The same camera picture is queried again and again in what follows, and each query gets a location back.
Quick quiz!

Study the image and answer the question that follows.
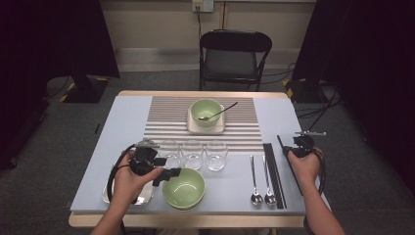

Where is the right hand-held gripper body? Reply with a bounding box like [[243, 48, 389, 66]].
[[291, 129, 328, 159]]

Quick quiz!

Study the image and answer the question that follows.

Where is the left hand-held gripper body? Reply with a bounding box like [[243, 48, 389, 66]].
[[129, 137, 168, 179]]

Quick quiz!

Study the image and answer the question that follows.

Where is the white square plate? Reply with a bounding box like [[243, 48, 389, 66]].
[[102, 163, 155, 207], [186, 104, 226, 136]]

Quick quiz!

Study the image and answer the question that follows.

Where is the row of black chopsticks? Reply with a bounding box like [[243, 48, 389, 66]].
[[262, 142, 289, 211]]

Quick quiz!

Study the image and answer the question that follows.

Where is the green bowl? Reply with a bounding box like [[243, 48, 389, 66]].
[[190, 98, 224, 128], [165, 200, 204, 212], [161, 167, 207, 209]]

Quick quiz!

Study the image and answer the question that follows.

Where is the metal spoon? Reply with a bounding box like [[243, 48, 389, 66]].
[[198, 101, 239, 121], [261, 155, 278, 207], [249, 155, 264, 207]]

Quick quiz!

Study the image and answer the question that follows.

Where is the person's right hand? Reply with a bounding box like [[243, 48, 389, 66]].
[[287, 147, 325, 194]]

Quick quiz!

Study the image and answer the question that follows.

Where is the person's left hand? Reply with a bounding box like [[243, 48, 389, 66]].
[[112, 151, 164, 210]]

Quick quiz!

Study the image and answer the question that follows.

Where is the clear drinking glass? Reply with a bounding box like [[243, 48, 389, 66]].
[[180, 139, 205, 170], [205, 140, 229, 172], [158, 140, 181, 170]]

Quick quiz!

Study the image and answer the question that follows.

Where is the black stand base hazard tape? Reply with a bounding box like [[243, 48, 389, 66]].
[[59, 73, 110, 105], [283, 77, 329, 105]]

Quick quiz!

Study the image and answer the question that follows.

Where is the striped woven placemat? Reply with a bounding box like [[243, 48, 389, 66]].
[[140, 95, 264, 154]]

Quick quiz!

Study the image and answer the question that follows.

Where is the black curtain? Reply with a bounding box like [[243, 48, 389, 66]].
[[0, 0, 120, 99], [291, 0, 415, 197]]

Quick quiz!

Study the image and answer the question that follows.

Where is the black folding chair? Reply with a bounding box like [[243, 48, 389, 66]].
[[199, 28, 273, 92]]

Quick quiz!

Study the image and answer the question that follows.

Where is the dark low block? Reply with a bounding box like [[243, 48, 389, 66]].
[[0, 97, 51, 170]]

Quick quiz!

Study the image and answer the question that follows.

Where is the right hand-held gripper black cable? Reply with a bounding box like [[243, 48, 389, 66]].
[[302, 148, 328, 235]]

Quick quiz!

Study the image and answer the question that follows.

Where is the hand-held gripper black cable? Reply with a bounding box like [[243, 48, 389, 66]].
[[107, 143, 138, 235], [302, 148, 328, 235]]

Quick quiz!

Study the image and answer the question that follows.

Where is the black floor cable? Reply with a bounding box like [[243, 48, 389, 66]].
[[42, 76, 71, 101], [295, 82, 342, 138], [260, 62, 297, 86]]

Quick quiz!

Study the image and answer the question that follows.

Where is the left hand-held gripper black cable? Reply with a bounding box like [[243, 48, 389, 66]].
[[107, 143, 138, 235]]

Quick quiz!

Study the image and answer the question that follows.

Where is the black plugged wall cable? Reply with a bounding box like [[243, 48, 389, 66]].
[[195, 5, 204, 42]]

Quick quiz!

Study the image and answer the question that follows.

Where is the white wall socket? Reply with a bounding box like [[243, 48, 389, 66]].
[[191, 0, 214, 14]]

